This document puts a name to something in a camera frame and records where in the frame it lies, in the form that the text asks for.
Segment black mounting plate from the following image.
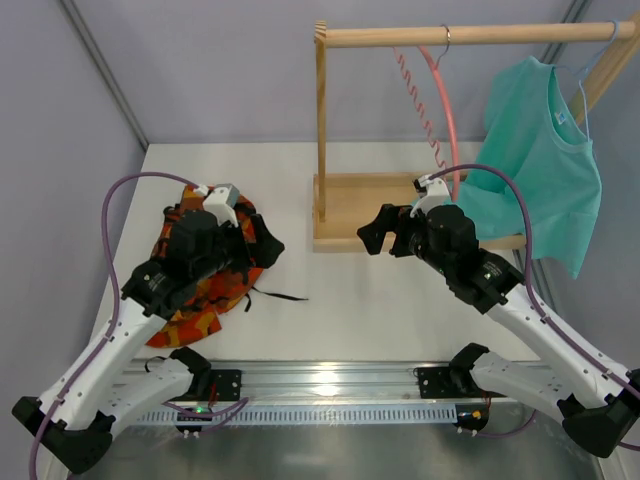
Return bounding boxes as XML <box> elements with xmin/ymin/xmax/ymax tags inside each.
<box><xmin>205</xmin><ymin>369</ymin><xmax>242</xmax><ymax>403</ymax></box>
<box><xmin>413</xmin><ymin>366</ymin><xmax>471</xmax><ymax>400</ymax></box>

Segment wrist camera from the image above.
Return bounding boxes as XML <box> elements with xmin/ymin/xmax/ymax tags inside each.
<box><xmin>194</xmin><ymin>183</ymin><xmax>239</xmax><ymax>227</ymax></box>
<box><xmin>410</xmin><ymin>175</ymin><xmax>450</xmax><ymax>218</ymax></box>

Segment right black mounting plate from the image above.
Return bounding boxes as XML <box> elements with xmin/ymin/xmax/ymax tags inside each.
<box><xmin>413</xmin><ymin>366</ymin><xmax>471</xmax><ymax>400</ymax></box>

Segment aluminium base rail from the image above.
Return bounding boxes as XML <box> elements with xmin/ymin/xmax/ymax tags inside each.
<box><xmin>112</xmin><ymin>359</ymin><xmax>556</xmax><ymax>404</ymax></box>

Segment wooden clothes rack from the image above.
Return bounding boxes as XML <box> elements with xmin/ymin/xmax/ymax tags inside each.
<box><xmin>313</xmin><ymin>14</ymin><xmax>639</xmax><ymax>253</ymax></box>

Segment teal t-shirt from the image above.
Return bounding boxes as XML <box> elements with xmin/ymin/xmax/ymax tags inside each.
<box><xmin>455</xmin><ymin>57</ymin><xmax>602</xmax><ymax>277</ymax></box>

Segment light blue wire hanger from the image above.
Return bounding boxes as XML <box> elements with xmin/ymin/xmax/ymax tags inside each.
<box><xmin>557</xmin><ymin>20</ymin><xmax>628</xmax><ymax>140</ymax></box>

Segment slotted cable duct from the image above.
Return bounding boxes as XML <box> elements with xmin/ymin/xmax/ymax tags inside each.
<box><xmin>136</xmin><ymin>403</ymin><xmax>458</xmax><ymax>428</ymax></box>

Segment orange camouflage trousers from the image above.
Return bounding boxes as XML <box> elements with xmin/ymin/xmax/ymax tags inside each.
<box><xmin>139</xmin><ymin>186</ymin><xmax>266</xmax><ymax>349</ymax></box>

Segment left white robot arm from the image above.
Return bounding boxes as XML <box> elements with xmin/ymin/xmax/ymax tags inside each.
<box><xmin>12</xmin><ymin>210</ymin><xmax>284</xmax><ymax>474</ymax></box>

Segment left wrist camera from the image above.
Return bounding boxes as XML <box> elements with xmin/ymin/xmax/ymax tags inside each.
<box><xmin>194</xmin><ymin>183</ymin><xmax>239</xmax><ymax>227</ymax></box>

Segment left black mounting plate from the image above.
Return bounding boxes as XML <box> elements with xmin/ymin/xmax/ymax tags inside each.
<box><xmin>205</xmin><ymin>369</ymin><xmax>242</xmax><ymax>403</ymax></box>

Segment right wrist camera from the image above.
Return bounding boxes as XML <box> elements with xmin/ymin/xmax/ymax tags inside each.
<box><xmin>410</xmin><ymin>175</ymin><xmax>450</xmax><ymax>218</ymax></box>

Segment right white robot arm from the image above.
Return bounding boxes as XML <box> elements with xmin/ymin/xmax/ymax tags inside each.
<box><xmin>357</xmin><ymin>204</ymin><xmax>639</xmax><ymax>458</ymax></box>

